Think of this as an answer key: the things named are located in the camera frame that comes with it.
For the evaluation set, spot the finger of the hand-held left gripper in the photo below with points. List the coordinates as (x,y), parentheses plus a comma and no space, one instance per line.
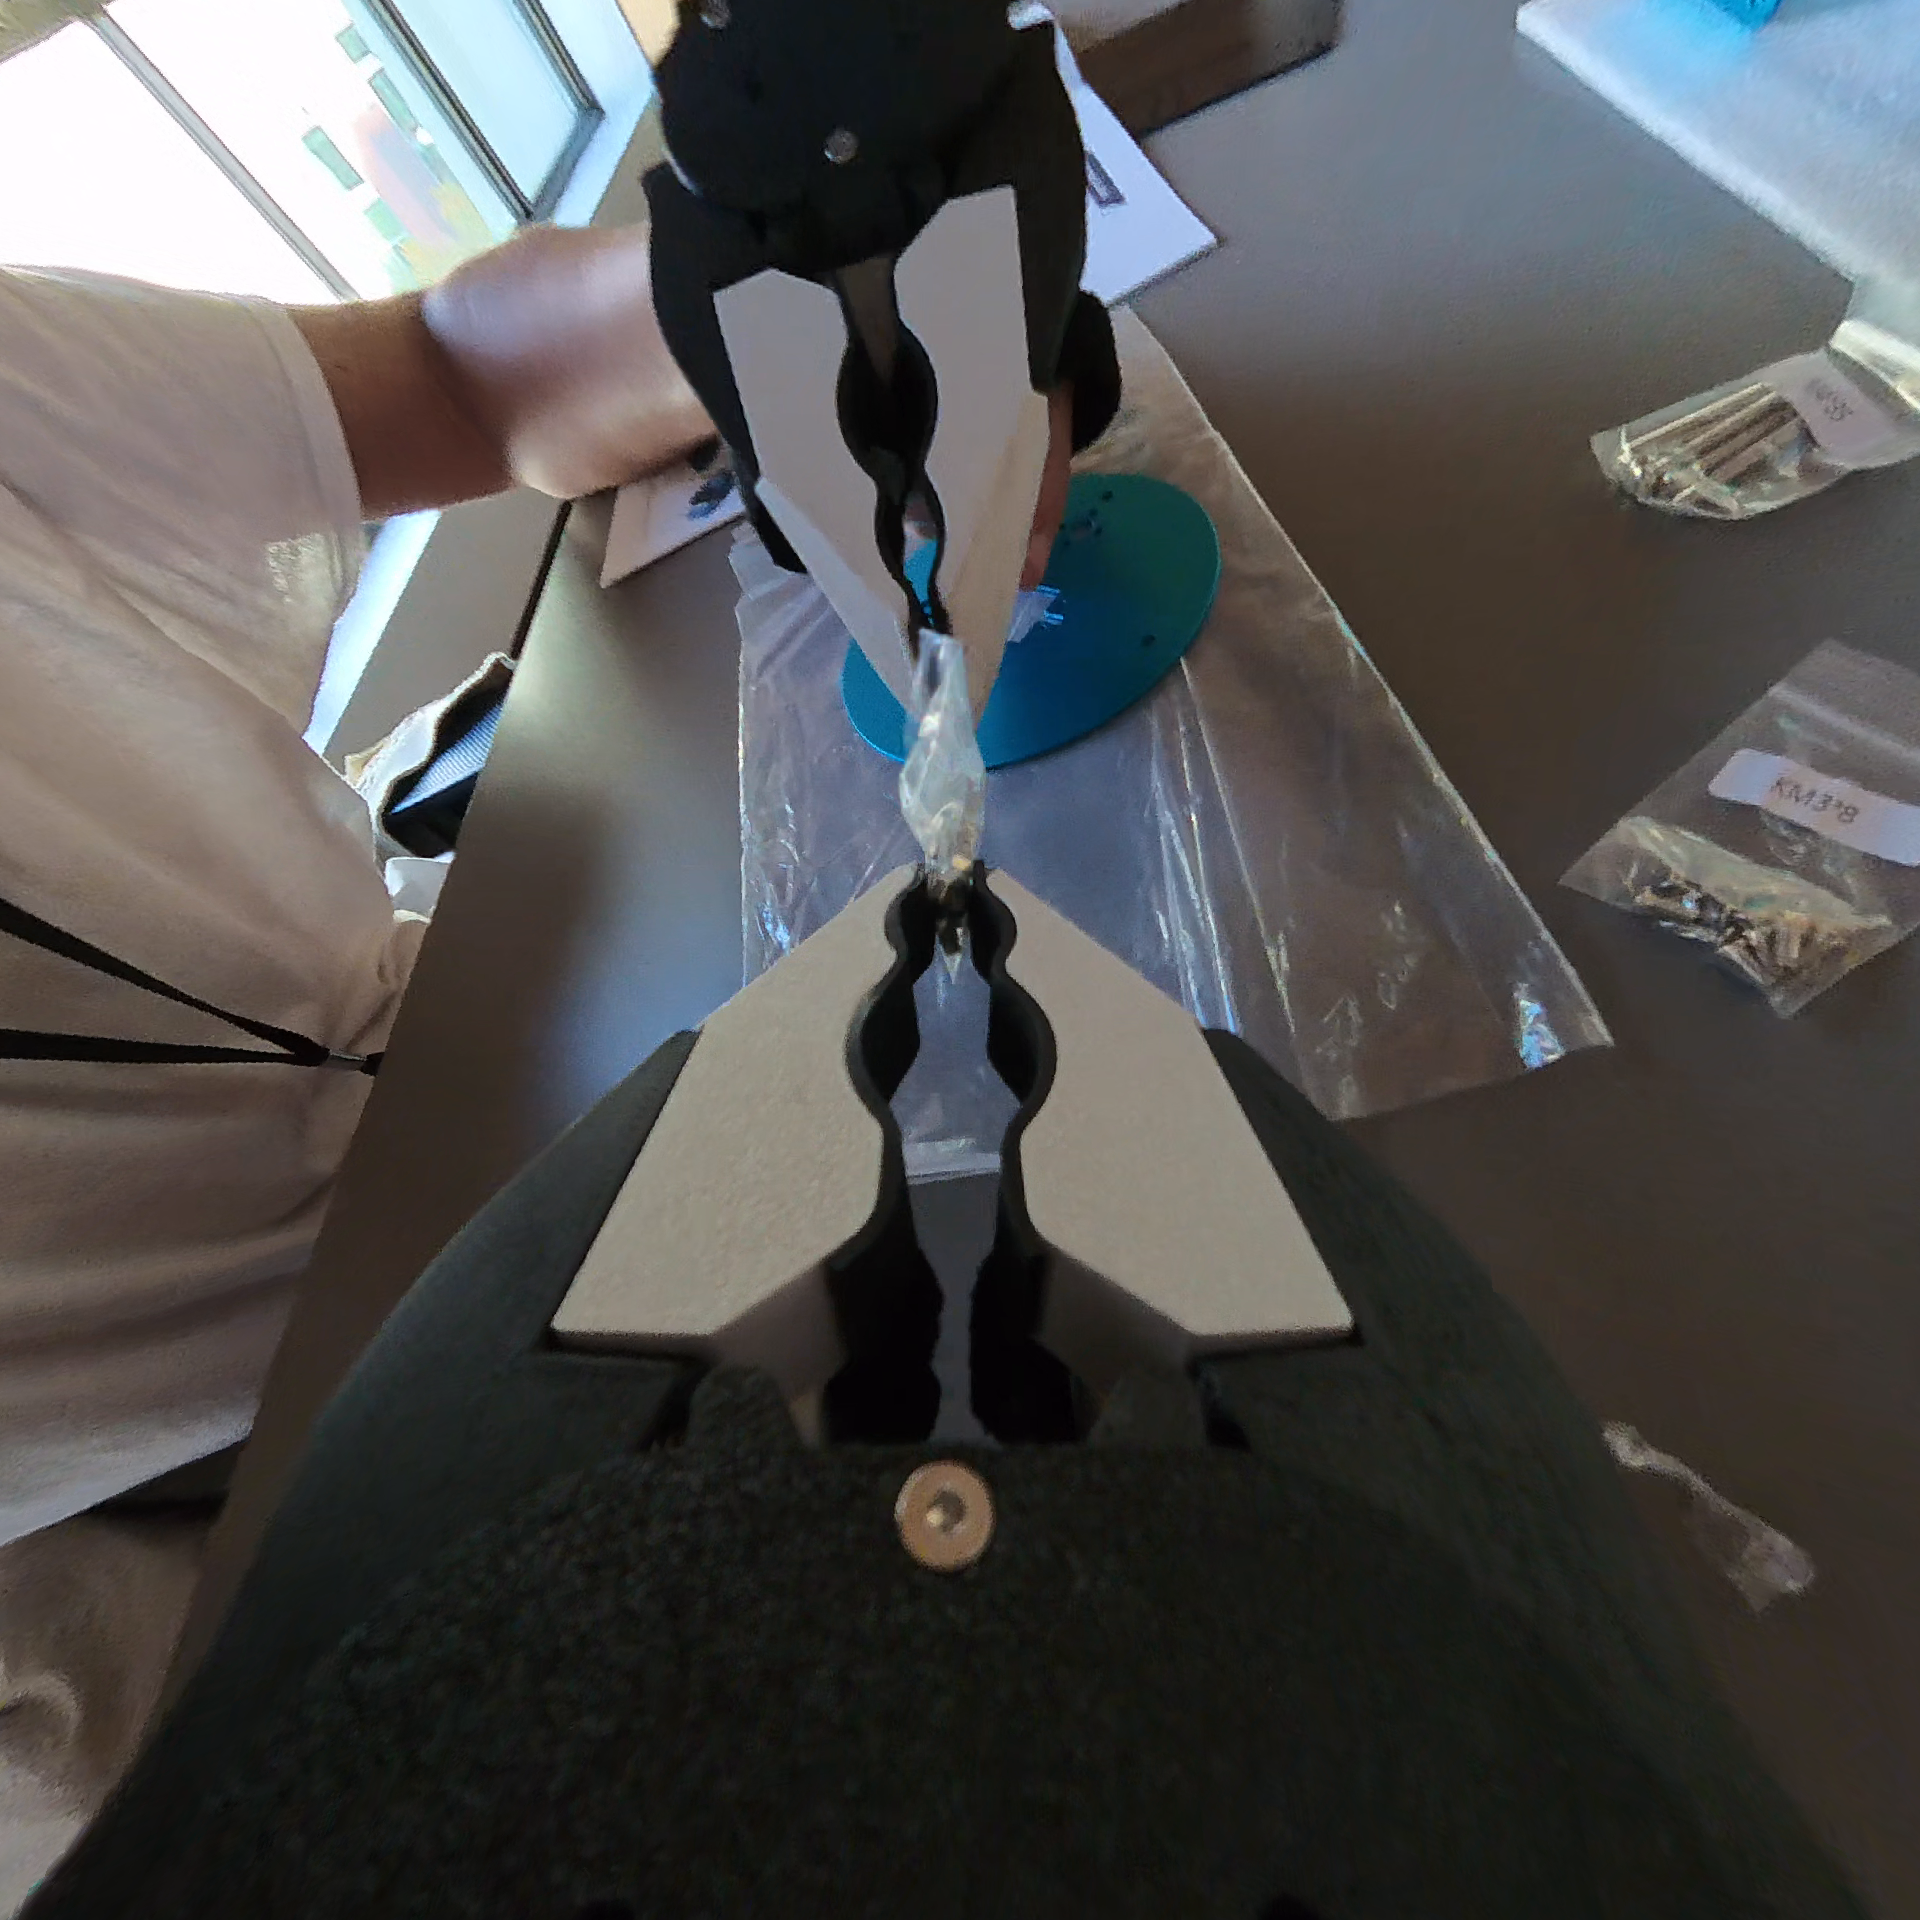
(787,405)
(986,405)

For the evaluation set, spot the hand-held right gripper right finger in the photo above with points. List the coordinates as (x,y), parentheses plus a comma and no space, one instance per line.
(1171,1187)

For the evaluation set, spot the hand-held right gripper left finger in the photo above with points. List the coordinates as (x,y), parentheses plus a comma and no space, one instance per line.
(749,1170)

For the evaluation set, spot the blue round metal plate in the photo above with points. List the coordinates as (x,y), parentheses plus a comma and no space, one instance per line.
(1113,646)

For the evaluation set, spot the clear zip bag of nuts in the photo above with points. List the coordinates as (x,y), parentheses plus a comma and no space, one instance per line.
(942,750)

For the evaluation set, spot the person's left forearm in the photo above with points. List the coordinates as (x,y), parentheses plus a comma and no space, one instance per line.
(556,376)

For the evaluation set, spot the grey desk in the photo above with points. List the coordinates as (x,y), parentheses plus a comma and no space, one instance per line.
(1426,302)

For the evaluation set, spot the person's left hand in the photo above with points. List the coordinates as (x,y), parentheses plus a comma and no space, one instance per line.
(1049,494)

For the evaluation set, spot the white instruction manual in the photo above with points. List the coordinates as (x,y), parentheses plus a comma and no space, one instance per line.
(1153,210)

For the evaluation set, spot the large clear plastic bag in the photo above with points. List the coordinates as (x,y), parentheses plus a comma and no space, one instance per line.
(1351,932)

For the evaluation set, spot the window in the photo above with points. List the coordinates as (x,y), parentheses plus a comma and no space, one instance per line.
(227,136)

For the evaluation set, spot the pile of small screw bags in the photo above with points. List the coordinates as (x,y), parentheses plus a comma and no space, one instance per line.
(1743,898)

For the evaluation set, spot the clear plastic scrap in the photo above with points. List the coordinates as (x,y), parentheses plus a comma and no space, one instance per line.
(1726,1530)

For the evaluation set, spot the person's white shirt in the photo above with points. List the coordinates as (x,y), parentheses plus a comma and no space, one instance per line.
(152,674)

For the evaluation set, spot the bag of long screws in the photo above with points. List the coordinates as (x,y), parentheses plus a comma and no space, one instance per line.
(1710,453)

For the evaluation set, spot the white foam sheet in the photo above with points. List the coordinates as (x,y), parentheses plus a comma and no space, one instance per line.
(1726,136)

